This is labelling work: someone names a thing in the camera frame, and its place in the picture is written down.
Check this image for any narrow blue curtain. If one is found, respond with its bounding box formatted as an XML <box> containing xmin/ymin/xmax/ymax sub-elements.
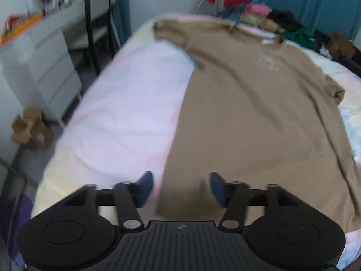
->
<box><xmin>111</xmin><ymin>0</ymin><xmax>133</xmax><ymax>48</ymax></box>

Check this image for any pale yellow garment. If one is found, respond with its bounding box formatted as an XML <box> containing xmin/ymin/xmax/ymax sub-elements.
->
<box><xmin>239</xmin><ymin>14</ymin><xmax>272</xmax><ymax>28</ymax></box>

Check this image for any bed with pastel sheet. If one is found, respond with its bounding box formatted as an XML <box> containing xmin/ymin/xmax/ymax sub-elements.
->
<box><xmin>31</xmin><ymin>14</ymin><xmax>361</xmax><ymax>271</ymax></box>

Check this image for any tan t-shirt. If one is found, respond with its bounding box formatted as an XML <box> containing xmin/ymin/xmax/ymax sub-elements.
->
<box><xmin>152</xmin><ymin>17</ymin><xmax>361</xmax><ymax>226</ymax></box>

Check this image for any white drawer cabinet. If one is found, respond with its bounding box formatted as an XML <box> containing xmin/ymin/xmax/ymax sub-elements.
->
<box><xmin>0</xmin><ymin>30</ymin><xmax>83</xmax><ymax>125</ymax></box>

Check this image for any orange box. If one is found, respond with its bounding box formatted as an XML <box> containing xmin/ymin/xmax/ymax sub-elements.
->
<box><xmin>0</xmin><ymin>14</ymin><xmax>43</xmax><ymax>46</ymax></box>

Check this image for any pink garment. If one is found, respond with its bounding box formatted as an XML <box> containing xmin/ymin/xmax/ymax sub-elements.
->
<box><xmin>243</xmin><ymin>3</ymin><xmax>273</xmax><ymax>16</ymax></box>

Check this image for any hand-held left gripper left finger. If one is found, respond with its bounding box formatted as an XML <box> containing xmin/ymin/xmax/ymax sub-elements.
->
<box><xmin>58</xmin><ymin>172</ymin><xmax>154</xmax><ymax>229</ymax></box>

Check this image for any green garment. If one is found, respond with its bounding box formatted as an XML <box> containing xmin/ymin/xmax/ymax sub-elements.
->
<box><xmin>278</xmin><ymin>30</ymin><xmax>319</xmax><ymax>52</ymax></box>

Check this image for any wide blue curtain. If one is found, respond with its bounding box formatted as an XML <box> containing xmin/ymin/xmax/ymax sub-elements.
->
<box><xmin>248</xmin><ymin>0</ymin><xmax>361</xmax><ymax>41</ymax></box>

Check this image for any black garment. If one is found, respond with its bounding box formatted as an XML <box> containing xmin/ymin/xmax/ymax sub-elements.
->
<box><xmin>268</xmin><ymin>9</ymin><xmax>304</xmax><ymax>32</ymax></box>

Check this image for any black bag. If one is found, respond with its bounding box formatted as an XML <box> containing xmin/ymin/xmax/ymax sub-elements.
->
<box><xmin>337</xmin><ymin>54</ymin><xmax>361</xmax><ymax>77</ymax></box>

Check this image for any open cardboard box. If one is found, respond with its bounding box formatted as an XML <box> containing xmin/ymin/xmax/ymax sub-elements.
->
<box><xmin>11</xmin><ymin>109</ymin><xmax>55</xmax><ymax>151</ymax></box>

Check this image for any purple cloth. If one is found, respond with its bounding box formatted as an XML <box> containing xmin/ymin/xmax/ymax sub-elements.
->
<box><xmin>0</xmin><ymin>194</ymin><xmax>35</xmax><ymax>271</ymax></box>

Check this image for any black frame chair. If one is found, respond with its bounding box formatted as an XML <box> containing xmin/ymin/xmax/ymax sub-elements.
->
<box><xmin>67</xmin><ymin>0</ymin><xmax>122</xmax><ymax>76</ymax></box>

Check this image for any brown cardboard box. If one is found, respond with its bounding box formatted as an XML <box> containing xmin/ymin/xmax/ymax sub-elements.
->
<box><xmin>326</xmin><ymin>32</ymin><xmax>356</xmax><ymax>59</ymax></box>

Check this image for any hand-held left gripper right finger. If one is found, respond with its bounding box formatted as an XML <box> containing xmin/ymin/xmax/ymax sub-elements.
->
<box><xmin>209</xmin><ymin>172</ymin><xmax>303</xmax><ymax>230</ymax></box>

